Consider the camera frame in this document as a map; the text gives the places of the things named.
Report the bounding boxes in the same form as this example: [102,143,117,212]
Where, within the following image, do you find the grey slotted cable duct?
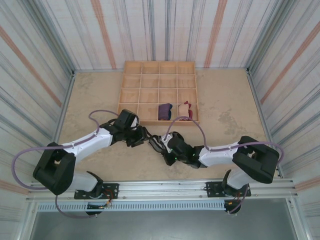
[36,201,226,213]

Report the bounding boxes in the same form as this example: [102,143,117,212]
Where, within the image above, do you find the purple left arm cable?
[12,108,121,219]

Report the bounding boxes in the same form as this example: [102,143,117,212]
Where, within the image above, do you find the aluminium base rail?
[26,177,300,202]

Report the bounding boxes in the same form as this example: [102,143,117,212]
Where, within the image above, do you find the aluminium frame profile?
[53,70,76,141]
[246,67,283,179]

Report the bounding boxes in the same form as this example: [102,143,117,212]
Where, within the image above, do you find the grey metal panel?
[27,211,301,240]

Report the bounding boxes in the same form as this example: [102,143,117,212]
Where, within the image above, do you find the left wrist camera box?
[116,108,140,130]

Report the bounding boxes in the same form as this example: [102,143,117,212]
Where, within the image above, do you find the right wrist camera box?
[159,132,176,146]

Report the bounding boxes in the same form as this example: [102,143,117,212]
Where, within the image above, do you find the wooden compartment tray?
[116,60,202,127]

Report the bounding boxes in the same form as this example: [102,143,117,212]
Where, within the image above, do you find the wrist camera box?
[159,132,176,146]
[116,108,140,130]

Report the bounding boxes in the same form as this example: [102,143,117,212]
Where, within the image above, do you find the cream sock pink purple accents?
[183,100,194,119]
[177,101,191,119]

